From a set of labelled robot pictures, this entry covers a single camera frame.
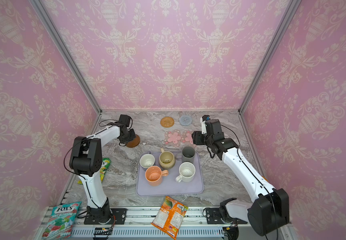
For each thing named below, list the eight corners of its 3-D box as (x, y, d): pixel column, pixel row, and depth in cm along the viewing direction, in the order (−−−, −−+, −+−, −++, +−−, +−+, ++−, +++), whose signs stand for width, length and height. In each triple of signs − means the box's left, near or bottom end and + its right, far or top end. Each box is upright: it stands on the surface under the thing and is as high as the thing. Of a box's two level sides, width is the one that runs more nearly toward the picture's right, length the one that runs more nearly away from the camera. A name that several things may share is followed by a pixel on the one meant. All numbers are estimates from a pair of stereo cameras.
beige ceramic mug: (159, 171, 90) (158, 165, 84) (160, 154, 97) (159, 148, 91) (175, 171, 90) (175, 165, 84) (175, 154, 97) (175, 148, 91)
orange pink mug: (144, 182, 85) (141, 177, 79) (151, 169, 91) (150, 163, 84) (160, 190, 83) (159, 186, 76) (167, 176, 88) (167, 170, 81)
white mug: (175, 183, 85) (175, 178, 79) (175, 167, 91) (175, 161, 85) (195, 183, 85) (196, 178, 79) (193, 167, 91) (195, 161, 85)
